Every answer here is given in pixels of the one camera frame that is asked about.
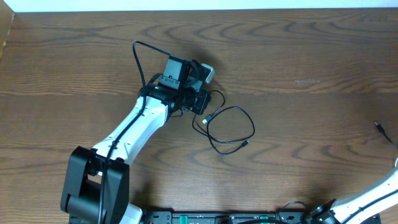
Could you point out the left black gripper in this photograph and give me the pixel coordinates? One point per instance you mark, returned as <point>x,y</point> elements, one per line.
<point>195,72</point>

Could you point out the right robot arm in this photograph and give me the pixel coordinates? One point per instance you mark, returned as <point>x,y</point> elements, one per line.
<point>357,208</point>

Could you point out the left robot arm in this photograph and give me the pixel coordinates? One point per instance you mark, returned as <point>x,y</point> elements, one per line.
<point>96,186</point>

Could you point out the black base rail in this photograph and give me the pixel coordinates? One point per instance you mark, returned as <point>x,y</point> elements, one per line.
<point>212,218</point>

